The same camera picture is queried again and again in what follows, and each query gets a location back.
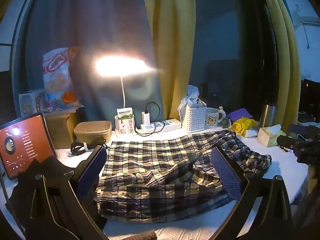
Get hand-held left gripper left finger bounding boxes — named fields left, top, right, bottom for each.
left=7, top=145, right=108, bottom=240

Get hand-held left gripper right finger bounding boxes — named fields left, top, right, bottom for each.
left=211, top=147, right=293, bottom=240

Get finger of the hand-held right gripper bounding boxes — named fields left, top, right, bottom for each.
left=277, top=135, right=300, bottom=149

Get plaid pants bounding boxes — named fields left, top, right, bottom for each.
left=96, top=129, right=272, bottom=223

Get tissue box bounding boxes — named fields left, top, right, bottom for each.
left=257, top=124, right=287, bottom=147

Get steel thermos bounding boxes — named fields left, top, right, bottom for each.
left=260, top=101, right=279, bottom=129

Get brown plastic food container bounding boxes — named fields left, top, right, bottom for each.
left=73, top=121, right=112, bottom=143

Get yellow plush toy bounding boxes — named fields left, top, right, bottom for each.
left=229, top=117, right=259, bottom=136

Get purple cloth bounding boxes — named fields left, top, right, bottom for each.
left=226, top=108, right=254, bottom=122

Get cardboard box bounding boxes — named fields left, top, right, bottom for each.
left=44, top=106, right=84, bottom=149

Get white mug with bear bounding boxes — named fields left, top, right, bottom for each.
left=205, top=107, right=226, bottom=129

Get white green milk carton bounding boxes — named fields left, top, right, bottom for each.
left=115, top=107, right=136, bottom=136

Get white perforated basket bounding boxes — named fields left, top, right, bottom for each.
left=181, top=105, right=207, bottom=133

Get tablet with red screen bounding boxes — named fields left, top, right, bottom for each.
left=0, top=112, right=58, bottom=180

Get white blue power strip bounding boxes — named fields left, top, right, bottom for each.
left=139, top=118, right=182, bottom=134

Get brown cloth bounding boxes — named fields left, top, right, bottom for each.
left=129, top=231, right=158, bottom=240

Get pale blue plastic bag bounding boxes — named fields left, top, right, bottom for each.
left=177, top=85, right=207, bottom=120

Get small printed carton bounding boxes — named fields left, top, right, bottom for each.
left=19, top=90, right=48, bottom=117

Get white orange snack bag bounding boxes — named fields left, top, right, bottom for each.
left=42, top=47, right=81, bottom=111

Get white desk lamp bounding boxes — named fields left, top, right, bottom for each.
left=94, top=55, right=157, bottom=110

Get yellow curtain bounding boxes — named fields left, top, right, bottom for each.
left=141, top=0, right=197, bottom=123
left=257, top=0, right=302, bottom=128

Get blue curtain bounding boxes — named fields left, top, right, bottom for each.
left=25, top=0, right=164, bottom=124

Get coiled black cable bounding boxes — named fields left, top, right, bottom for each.
left=71, top=137, right=107, bottom=155

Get white charger with black cable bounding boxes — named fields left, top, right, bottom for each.
left=135, top=102, right=166, bottom=137

